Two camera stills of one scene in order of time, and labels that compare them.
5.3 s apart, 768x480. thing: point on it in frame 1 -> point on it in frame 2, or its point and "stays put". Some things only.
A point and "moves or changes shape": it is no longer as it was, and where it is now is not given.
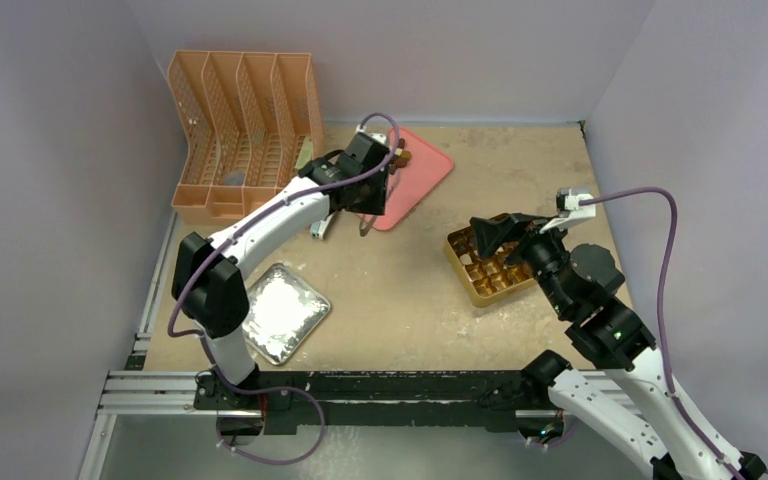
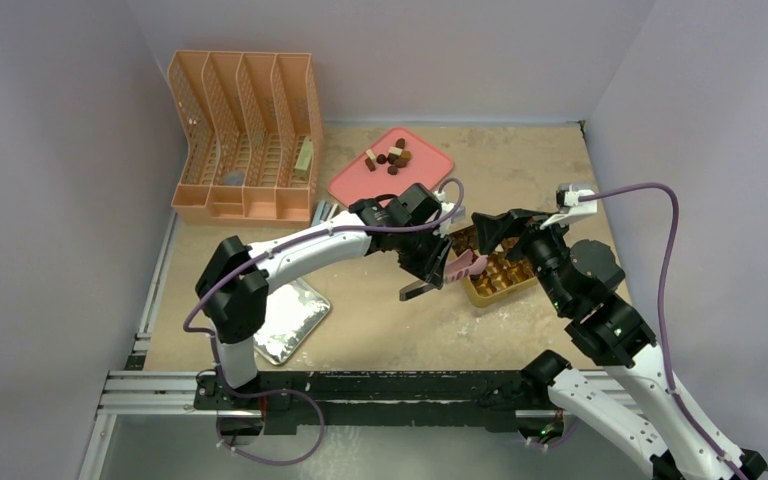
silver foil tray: (282, 311) stays put
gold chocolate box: (485, 280) stays put
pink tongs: (364, 227) moves or changes shape
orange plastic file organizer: (242, 117) stays put
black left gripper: (376, 206) -> (430, 269)
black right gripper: (523, 237) stays put
